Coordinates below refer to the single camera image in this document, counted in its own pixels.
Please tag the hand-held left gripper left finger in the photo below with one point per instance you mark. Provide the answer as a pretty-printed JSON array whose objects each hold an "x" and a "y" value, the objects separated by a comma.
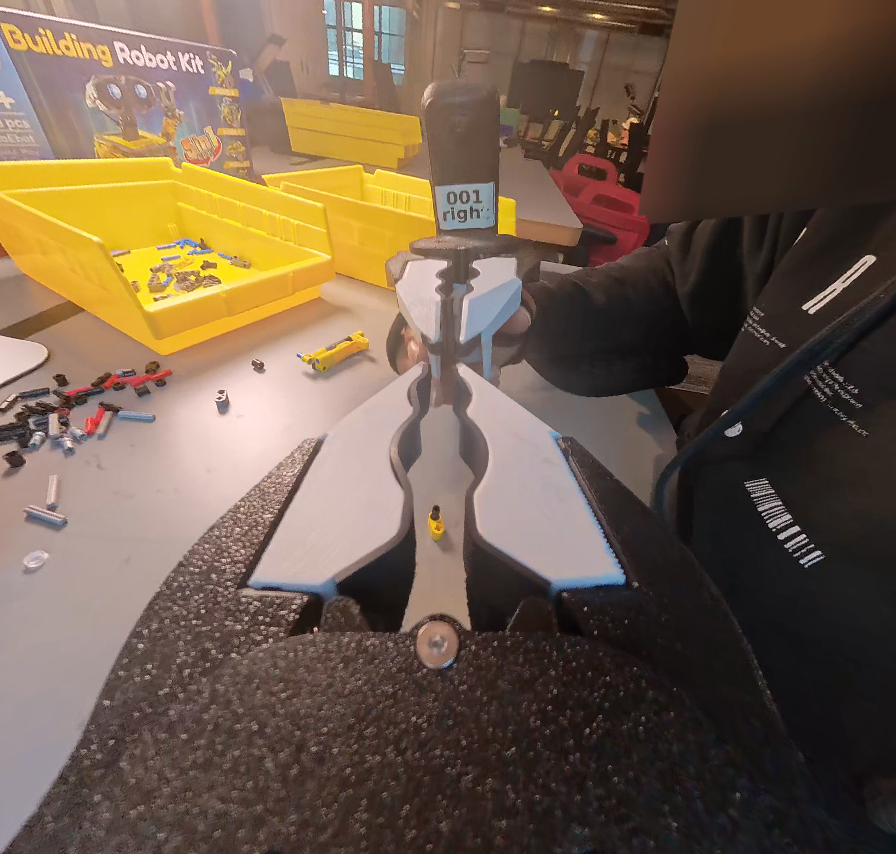
[{"x": 329, "y": 511}]

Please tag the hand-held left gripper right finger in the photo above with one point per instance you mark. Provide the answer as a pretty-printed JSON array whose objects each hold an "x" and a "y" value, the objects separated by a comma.
[{"x": 546, "y": 511}]

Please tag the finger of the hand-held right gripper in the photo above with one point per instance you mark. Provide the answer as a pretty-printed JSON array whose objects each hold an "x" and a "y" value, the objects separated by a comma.
[
  {"x": 493, "y": 294},
  {"x": 420, "y": 301}
]

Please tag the yellow brick assembly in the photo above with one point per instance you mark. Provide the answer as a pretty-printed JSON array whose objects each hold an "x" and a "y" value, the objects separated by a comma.
[{"x": 336, "y": 351}]

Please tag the yellow thin brick liftarm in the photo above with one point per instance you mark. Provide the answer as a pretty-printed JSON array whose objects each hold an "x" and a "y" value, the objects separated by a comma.
[{"x": 436, "y": 528}]

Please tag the person's right forearm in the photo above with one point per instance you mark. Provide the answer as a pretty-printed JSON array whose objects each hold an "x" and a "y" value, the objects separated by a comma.
[{"x": 616, "y": 322}]

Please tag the grey desk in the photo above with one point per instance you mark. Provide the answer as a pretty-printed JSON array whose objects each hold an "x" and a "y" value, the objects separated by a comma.
[{"x": 175, "y": 518}]

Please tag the person's right hand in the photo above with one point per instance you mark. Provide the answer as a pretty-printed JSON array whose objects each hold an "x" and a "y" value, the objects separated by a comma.
[{"x": 406, "y": 350}]

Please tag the yellow storage bin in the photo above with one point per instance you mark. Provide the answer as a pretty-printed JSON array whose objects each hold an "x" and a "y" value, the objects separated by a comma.
[
  {"x": 371, "y": 231},
  {"x": 343, "y": 129},
  {"x": 70, "y": 266}
]

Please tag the wooden side table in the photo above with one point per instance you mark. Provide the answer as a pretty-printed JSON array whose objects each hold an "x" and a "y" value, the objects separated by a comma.
[{"x": 539, "y": 203}]

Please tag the red plastic container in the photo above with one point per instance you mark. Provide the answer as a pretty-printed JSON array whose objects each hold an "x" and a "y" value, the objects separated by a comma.
[{"x": 609, "y": 203}]

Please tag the light grey axle connector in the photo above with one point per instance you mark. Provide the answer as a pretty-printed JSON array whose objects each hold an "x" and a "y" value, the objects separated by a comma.
[{"x": 222, "y": 399}]

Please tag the blue brick axle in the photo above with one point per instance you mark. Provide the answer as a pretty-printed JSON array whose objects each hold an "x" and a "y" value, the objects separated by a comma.
[{"x": 136, "y": 416}]

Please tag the assorted loose brick pieces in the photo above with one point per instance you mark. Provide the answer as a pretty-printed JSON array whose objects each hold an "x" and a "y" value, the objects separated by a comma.
[{"x": 182, "y": 276}]

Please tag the black printed sweatshirt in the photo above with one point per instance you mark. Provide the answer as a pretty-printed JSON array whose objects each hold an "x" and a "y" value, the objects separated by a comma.
[{"x": 805, "y": 588}]

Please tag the white brick axle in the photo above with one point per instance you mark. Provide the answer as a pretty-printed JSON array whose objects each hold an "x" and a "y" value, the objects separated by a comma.
[{"x": 52, "y": 491}]

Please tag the grey brick axle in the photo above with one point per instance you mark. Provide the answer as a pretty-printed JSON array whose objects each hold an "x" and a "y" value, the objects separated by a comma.
[{"x": 45, "y": 516}]

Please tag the clear round stud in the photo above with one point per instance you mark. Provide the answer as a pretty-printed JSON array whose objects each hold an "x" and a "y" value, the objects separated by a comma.
[{"x": 35, "y": 560}]

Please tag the pile of small black pins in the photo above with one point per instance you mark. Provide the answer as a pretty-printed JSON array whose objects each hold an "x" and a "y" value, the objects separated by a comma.
[{"x": 42, "y": 423}]

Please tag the printed toy kit box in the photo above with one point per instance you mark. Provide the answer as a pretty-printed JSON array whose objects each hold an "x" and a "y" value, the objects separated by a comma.
[{"x": 70, "y": 112}]

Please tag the paned wall window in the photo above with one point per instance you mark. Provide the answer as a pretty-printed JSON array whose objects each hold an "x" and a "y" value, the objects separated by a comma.
[{"x": 364, "y": 38}]

